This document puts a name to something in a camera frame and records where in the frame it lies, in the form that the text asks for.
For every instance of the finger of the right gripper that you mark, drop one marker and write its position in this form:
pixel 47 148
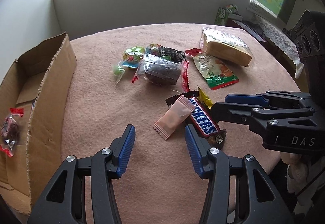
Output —
pixel 233 112
pixel 243 99

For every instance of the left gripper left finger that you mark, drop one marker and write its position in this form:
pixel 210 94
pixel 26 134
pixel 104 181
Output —
pixel 63 199

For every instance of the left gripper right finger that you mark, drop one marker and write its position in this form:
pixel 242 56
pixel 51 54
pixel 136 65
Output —
pixel 257 199

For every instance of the Snickers bar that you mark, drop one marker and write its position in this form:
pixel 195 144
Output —
pixel 204 99
pixel 205 126

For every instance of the sliced bread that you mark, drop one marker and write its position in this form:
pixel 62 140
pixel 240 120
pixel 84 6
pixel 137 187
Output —
pixel 225 46

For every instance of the pink wafer packet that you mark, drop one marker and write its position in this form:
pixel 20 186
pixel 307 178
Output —
pixel 175 115

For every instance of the red-ended clear snack packet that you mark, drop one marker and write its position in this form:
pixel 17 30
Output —
pixel 10 131

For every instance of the dark bun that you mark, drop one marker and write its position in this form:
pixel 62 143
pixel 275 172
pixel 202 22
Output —
pixel 162 72

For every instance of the white gloved right hand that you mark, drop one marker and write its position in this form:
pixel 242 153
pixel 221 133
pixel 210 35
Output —
pixel 305 176

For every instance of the white lace cloth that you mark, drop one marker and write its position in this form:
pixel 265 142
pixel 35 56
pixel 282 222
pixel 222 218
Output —
pixel 282 42

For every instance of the green red jerky pouch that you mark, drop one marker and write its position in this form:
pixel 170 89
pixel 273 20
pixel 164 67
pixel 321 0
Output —
pixel 212 69

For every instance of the dark side cabinet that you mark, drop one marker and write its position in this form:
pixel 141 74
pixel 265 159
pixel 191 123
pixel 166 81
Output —
pixel 255 31

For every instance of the black printed candy packet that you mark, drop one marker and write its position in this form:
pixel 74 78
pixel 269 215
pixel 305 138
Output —
pixel 166 53

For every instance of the open cardboard box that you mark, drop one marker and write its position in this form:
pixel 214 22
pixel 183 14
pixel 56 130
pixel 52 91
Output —
pixel 38 83

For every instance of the small green candy packet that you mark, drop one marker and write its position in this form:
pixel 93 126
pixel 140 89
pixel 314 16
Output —
pixel 118 71

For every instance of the green jelly cup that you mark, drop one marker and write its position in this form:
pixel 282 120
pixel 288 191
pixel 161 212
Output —
pixel 133 56

